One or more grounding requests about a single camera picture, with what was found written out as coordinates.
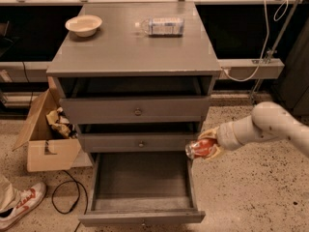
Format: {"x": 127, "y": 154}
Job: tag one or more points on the grey middle drawer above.
{"x": 145, "y": 137}

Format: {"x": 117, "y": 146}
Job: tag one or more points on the metal support pole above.
{"x": 271, "y": 51}

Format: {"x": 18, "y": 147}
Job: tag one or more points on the grey open bottom drawer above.
{"x": 142, "y": 188}

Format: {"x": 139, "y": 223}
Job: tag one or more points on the grey top drawer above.
{"x": 104, "y": 100}

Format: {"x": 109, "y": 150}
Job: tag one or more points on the open cardboard box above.
{"x": 46, "y": 151}

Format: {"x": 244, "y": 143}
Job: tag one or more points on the crumpled wrappers in box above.
{"x": 59, "y": 122}

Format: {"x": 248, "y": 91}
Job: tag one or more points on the grey drawer cabinet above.
{"x": 121, "y": 49}

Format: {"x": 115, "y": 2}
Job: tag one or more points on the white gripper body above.
{"x": 226, "y": 136}

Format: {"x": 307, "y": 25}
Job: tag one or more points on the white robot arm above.
{"x": 268, "y": 121}

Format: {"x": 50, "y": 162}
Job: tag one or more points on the white red sneaker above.
{"x": 30, "y": 199}

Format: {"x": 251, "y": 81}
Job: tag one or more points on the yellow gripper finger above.
{"x": 210, "y": 133}
{"x": 215, "y": 152}

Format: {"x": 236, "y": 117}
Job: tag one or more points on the white ceramic bowl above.
{"x": 84, "y": 25}

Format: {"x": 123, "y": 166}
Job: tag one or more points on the clear plastic water bottle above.
{"x": 162, "y": 26}

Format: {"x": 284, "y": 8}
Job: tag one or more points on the beige trouser leg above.
{"x": 9, "y": 195}

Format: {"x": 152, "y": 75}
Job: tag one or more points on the dark cabinet at right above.
{"x": 292, "y": 88}

